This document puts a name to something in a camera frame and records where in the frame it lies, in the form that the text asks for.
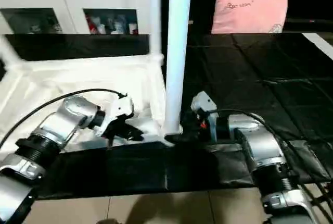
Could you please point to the white plastic table leg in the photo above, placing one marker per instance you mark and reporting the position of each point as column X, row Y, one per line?
column 9, row 52
column 155, row 15
column 178, row 41

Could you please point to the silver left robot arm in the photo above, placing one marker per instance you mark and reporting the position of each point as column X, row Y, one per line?
column 52, row 130

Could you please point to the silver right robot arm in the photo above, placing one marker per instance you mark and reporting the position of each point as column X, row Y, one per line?
column 260, row 151

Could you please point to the black work mat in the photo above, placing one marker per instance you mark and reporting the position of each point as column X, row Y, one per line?
column 260, row 78

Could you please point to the small yellow label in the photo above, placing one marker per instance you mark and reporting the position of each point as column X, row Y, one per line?
column 191, row 22

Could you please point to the pink printed pillow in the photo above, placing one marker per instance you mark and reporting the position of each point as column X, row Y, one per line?
column 251, row 11

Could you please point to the white glass-door cabinet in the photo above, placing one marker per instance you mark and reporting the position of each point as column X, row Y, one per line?
column 67, row 0

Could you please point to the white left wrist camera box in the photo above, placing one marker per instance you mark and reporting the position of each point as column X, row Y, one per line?
column 119, row 109

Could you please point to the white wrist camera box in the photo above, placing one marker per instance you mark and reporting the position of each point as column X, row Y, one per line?
column 203, row 104
column 119, row 109

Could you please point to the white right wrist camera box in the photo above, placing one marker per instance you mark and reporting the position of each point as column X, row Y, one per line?
column 203, row 104

